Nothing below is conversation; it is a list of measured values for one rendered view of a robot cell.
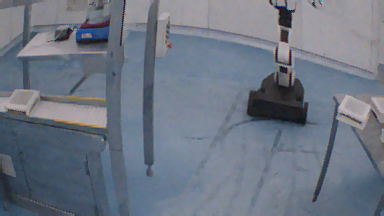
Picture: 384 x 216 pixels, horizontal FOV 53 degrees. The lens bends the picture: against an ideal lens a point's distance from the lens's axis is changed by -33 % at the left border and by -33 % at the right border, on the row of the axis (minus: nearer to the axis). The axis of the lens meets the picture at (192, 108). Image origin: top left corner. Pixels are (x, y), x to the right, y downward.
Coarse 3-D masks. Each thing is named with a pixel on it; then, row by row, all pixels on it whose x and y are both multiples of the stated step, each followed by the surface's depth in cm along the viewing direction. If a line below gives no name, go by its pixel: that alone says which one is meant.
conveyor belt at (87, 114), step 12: (0, 108) 255; (36, 108) 258; (48, 108) 259; (60, 108) 260; (72, 108) 261; (84, 108) 261; (96, 108) 262; (72, 120) 249; (84, 120) 250; (96, 120) 251
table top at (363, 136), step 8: (336, 96) 286; (344, 96) 287; (352, 96) 288; (360, 96) 289; (368, 96) 291; (376, 96) 292; (368, 120) 258; (376, 120) 258; (352, 128) 254; (368, 128) 249; (376, 128) 249; (360, 136) 240; (368, 136) 240; (376, 136) 240; (368, 144) 232; (376, 144) 232; (368, 152) 226; (376, 152) 224; (376, 160) 216; (376, 168) 212
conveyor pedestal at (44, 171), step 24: (0, 144) 263; (24, 144) 258; (48, 144) 254; (0, 168) 274; (24, 168) 268; (48, 168) 264; (72, 168) 260; (96, 168) 264; (24, 192) 280; (48, 192) 274; (72, 192) 269; (96, 192) 264
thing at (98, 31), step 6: (84, 24) 226; (90, 24) 225; (96, 24) 224; (102, 24) 223; (108, 24) 224; (78, 30) 224; (84, 30) 224; (90, 30) 223; (96, 30) 223; (102, 30) 223; (108, 30) 223; (78, 36) 225; (84, 36) 225; (90, 36) 225; (96, 36) 225; (102, 36) 225
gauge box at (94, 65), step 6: (84, 60) 246; (90, 60) 246; (96, 60) 246; (102, 60) 246; (84, 66) 248; (90, 66) 248; (96, 66) 248; (102, 66) 247; (84, 72) 250; (90, 72) 249; (96, 72) 249; (102, 72) 249
